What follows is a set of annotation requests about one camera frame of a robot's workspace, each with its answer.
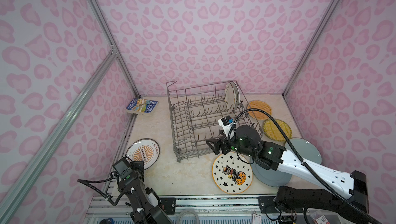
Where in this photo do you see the cat and stars plate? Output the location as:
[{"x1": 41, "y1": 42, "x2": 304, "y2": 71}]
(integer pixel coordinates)
[{"x1": 212, "y1": 152, "x2": 254, "y2": 195}]

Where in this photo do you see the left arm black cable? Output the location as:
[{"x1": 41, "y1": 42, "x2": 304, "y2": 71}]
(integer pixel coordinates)
[{"x1": 77, "y1": 176, "x2": 146, "y2": 224}]

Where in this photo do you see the colourful book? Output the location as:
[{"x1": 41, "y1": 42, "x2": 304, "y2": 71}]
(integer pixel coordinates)
[{"x1": 126, "y1": 98, "x2": 158, "y2": 115}]

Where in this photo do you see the pale green plate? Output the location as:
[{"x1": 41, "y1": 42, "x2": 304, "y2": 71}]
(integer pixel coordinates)
[{"x1": 290, "y1": 137, "x2": 322, "y2": 164}]

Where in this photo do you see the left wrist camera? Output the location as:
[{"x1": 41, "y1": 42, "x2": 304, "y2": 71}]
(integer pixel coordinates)
[{"x1": 112, "y1": 157, "x2": 132, "y2": 180}]

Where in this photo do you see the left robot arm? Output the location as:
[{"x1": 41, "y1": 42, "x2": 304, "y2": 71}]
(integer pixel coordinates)
[{"x1": 113, "y1": 157, "x2": 172, "y2": 224}]

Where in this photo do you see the clear tubing loop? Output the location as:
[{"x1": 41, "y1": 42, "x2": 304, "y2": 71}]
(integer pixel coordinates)
[{"x1": 177, "y1": 208, "x2": 200, "y2": 224}]

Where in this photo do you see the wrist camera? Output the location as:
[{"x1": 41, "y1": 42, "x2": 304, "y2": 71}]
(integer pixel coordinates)
[
  {"x1": 218, "y1": 116, "x2": 235, "y2": 138},
  {"x1": 112, "y1": 157, "x2": 132, "y2": 180}
]

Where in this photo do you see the cream floral plate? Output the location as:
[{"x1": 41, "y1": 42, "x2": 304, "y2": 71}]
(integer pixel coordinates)
[{"x1": 225, "y1": 81, "x2": 237, "y2": 112}]

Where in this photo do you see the grey metal frame post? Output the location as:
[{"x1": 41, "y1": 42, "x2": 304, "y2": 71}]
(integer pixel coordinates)
[{"x1": 87, "y1": 0, "x2": 141, "y2": 98}]

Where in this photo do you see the grey-blue plate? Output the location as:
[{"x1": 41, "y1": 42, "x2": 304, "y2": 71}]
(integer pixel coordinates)
[{"x1": 251, "y1": 163, "x2": 292, "y2": 187}]

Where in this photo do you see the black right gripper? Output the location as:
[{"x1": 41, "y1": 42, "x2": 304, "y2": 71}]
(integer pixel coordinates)
[{"x1": 204, "y1": 130, "x2": 256, "y2": 158}]

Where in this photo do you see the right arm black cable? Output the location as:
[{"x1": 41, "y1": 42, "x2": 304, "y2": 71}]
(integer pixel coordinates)
[{"x1": 227, "y1": 108, "x2": 383, "y2": 224}]

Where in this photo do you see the orange woven round tray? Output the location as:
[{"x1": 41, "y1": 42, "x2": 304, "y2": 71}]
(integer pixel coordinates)
[{"x1": 246, "y1": 100, "x2": 272, "y2": 121}]

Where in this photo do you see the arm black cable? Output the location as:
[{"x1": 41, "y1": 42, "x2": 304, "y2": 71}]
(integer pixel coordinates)
[
  {"x1": 227, "y1": 108, "x2": 383, "y2": 224},
  {"x1": 77, "y1": 176, "x2": 146, "y2": 224}
]

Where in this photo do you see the green bamboo woven tray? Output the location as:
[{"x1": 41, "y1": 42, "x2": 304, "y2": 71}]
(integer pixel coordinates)
[{"x1": 263, "y1": 119, "x2": 292, "y2": 142}]

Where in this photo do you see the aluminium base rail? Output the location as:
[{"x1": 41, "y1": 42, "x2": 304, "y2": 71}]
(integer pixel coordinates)
[{"x1": 83, "y1": 194, "x2": 276, "y2": 224}]

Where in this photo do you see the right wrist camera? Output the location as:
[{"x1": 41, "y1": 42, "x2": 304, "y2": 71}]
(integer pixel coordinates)
[{"x1": 218, "y1": 116, "x2": 235, "y2": 138}]

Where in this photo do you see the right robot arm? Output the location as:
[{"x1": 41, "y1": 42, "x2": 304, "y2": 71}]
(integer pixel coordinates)
[{"x1": 206, "y1": 125, "x2": 371, "y2": 224}]

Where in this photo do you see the white plate orange sunburst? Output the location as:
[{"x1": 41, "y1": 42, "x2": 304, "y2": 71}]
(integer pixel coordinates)
[{"x1": 125, "y1": 138, "x2": 160, "y2": 170}]

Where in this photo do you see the grey wire dish rack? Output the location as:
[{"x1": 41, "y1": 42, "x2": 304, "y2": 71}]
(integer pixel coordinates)
[{"x1": 167, "y1": 81, "x2": 248, "y2": 162}]

